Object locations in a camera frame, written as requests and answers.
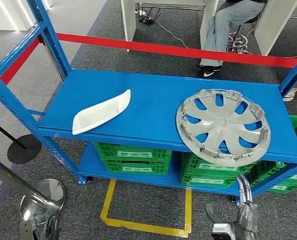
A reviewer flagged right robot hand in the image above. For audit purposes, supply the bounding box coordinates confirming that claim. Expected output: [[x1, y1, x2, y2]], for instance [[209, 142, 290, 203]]
[[205, 174, 260, 240]]

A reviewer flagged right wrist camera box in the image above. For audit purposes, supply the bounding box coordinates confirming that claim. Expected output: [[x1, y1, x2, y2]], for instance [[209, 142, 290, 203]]
[[210, 223, 237, 240]]

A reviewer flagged red barrier belt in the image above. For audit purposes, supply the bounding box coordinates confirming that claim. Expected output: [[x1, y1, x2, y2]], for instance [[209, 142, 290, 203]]
[[0, 37, 41, 109], [56, 32, 297, 69]]

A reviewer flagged white floor cable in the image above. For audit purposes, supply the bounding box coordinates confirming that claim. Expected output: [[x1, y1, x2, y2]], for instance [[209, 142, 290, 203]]
[[154, 20, 189, 49]]

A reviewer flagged grey plastic wheel hubcap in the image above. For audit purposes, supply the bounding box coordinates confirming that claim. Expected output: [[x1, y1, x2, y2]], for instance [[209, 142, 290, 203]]
[[176, 88, 272, 168]]

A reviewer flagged chrome stanchion post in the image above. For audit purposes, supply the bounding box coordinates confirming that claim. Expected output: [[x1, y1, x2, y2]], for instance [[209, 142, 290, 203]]
[[0, 153, 65, 227]]

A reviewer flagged office chair with chrome base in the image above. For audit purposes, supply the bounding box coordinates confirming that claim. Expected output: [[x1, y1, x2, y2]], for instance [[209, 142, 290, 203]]
[[225, 14, 260, 55]]

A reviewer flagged blue metal shelf rack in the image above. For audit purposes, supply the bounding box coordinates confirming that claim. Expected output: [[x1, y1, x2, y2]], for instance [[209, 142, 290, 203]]
[[0, 0, 297, 205]]

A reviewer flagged stanchion post with black head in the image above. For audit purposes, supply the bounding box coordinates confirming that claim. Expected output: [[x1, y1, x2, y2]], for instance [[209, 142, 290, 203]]
[[37, 33, 65, 82]]

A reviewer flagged person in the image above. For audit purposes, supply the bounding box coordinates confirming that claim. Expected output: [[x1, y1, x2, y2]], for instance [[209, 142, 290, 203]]
[[199, 0, 268, 79], [283, 71, 297, 103]]

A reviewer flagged white curved plastic trim part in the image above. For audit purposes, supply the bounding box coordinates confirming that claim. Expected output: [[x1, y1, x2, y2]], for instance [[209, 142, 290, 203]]
[[72, 89, 131, 136]]

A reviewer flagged black power cable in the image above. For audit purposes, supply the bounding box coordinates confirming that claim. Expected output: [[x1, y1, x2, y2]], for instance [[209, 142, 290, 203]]
[[139, 8, 161, 26]]

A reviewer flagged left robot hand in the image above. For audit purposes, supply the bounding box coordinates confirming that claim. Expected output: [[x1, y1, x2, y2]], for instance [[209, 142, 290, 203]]
[[44, 213, 62, 240]]

